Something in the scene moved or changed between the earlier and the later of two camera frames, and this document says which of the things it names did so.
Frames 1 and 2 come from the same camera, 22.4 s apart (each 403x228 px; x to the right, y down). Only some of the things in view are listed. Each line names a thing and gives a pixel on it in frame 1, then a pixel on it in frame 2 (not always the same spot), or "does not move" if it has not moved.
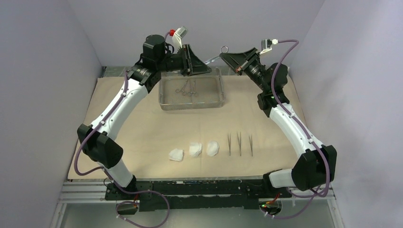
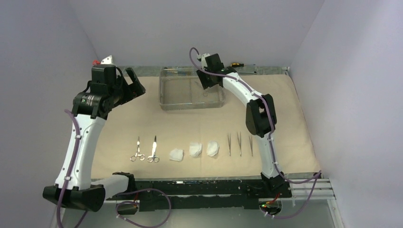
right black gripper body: [255, 71] to [206, 79]
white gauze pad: [213, 148] does not move
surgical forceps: [177, 90] to [141, 156]
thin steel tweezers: [239, 142] does not move
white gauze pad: [195, 149] does not move
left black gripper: [191, 64] to [133, 90]
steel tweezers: [251, 142] does not move
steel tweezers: [229, 142] does not move
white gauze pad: [176, 154] does not move
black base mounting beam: [199, 194] does not move
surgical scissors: [224, 49] to [153, 157]
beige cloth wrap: [238, 141] does not move
